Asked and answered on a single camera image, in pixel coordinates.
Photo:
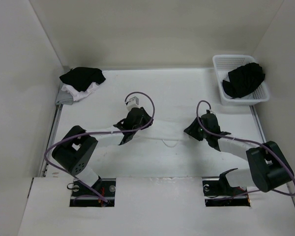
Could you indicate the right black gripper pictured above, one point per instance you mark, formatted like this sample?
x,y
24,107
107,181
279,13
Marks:
x,y
192,129

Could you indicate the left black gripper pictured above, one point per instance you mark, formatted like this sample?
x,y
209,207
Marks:
x,y
146,118

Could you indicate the white tank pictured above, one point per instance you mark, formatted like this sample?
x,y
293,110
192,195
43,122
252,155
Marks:
x,y
168,132
79,95

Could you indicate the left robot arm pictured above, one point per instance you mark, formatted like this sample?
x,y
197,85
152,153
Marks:
x,y
74,155

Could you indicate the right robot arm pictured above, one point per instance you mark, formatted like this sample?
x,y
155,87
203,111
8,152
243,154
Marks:
x,y
268,167

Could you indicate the black tank top in basket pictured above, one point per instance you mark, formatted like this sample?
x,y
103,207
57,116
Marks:
x,y
244,80

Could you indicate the folded white tank top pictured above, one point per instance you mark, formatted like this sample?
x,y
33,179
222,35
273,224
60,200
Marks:
x,y
79,95

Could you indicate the folded black tank top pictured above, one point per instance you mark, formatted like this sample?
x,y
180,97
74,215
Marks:
x,y
80,78

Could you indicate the folded grey tank top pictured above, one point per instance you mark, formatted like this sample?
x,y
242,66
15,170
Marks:
x,y
64,98

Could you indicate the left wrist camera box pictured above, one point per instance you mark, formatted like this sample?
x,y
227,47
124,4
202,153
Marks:
x,y
132,103

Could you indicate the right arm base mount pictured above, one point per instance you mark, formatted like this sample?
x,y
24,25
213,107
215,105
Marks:
x,y
218,192

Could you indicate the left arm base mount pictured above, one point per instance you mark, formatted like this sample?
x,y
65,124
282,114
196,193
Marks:
x,y
84,197

